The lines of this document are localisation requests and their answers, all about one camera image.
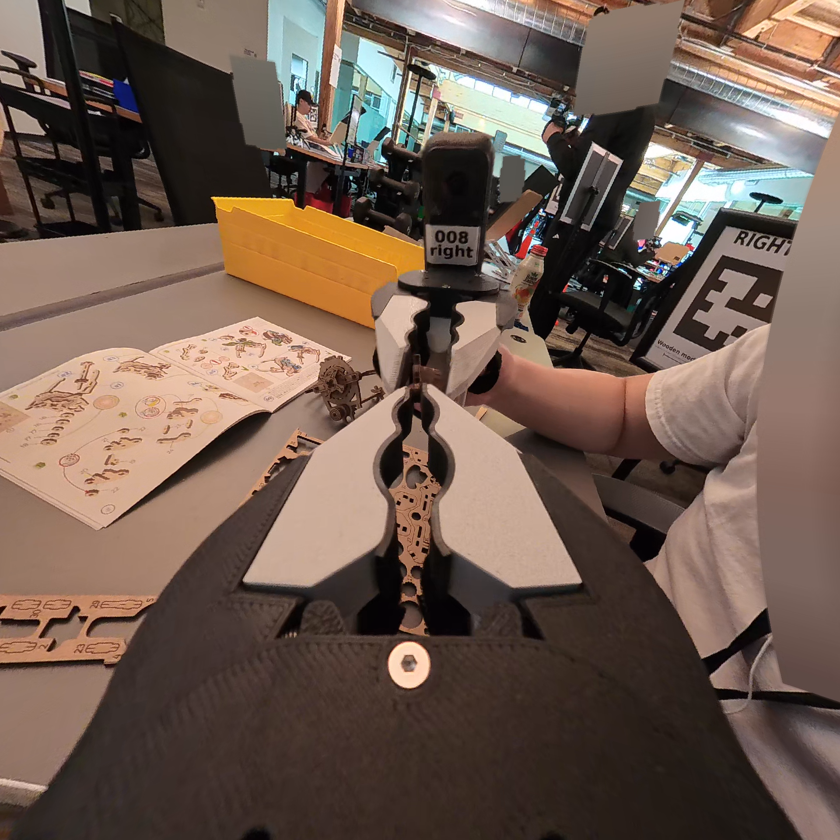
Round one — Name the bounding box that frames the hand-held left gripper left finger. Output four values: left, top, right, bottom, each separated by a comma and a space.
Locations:
241, 385, 424, 636

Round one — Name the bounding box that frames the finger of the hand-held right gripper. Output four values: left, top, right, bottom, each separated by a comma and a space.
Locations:
438, 298, 505, 403
371, 292, 434, 395

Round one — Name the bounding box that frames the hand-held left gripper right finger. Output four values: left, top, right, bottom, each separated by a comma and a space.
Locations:
422, 385, 585, 636

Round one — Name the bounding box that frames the person's right forearm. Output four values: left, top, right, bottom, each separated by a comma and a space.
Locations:
486, 346, 657, 460

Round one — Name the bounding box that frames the dark wooden model assembly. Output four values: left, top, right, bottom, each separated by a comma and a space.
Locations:
305, 354, 388, 426

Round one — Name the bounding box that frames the laser-cut wooden parts sheet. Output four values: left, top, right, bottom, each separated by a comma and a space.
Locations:
244, 427, 442, 637

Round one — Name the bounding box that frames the rack of black dumbbells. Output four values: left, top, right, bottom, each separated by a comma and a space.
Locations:
354, 138, 422, 232

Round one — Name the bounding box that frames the red-capped drink bottle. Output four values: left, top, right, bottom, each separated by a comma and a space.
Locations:
508, 246, 551, 324

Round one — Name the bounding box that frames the black office chair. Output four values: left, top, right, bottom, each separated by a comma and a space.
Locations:
594, 456, 689, 562
36, 121, 165, 227
548, 259, 664, 368

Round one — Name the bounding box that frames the yellow plastic bin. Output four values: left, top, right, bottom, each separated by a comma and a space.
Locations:
211, 196, 426, 329

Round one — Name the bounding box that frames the illustrated instruction booklet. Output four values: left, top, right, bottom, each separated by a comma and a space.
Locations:
0, 317, 352, 531

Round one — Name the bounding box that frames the black-and-white marker sign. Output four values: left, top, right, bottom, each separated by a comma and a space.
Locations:
631, 209, 798, 374

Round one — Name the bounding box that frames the black partition panel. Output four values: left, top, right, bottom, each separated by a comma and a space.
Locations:
112, 16, 270, 227

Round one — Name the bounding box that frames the black-framed wooden desk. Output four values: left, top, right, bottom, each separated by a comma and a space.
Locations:
0, 77, 145, 231

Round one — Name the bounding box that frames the long wooden offcut frame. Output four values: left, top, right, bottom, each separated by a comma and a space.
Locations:
0, 594, 158, 665

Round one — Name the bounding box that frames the black lanyard strap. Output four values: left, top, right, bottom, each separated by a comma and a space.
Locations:
703, 609, 840, 708

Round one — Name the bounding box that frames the thin white cable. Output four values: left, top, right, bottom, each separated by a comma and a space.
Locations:
747, 635, 777, 698

